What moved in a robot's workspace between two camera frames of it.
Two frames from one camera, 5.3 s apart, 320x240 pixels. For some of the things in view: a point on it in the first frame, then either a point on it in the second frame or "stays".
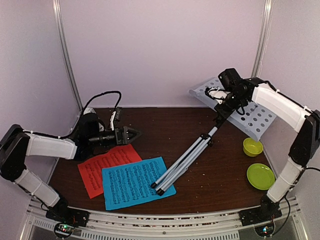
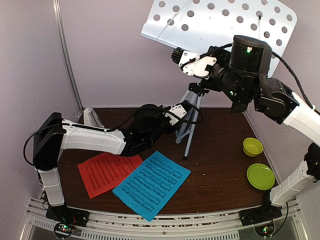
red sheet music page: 91,170 stays
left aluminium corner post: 57,14 stays
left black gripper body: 95,140 → 154,134
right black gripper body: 234,102 → 230,82
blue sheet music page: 130,184 → 151,184
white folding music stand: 183,162 → 199,25
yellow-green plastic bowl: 251,148 stays
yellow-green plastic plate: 260,176 stays
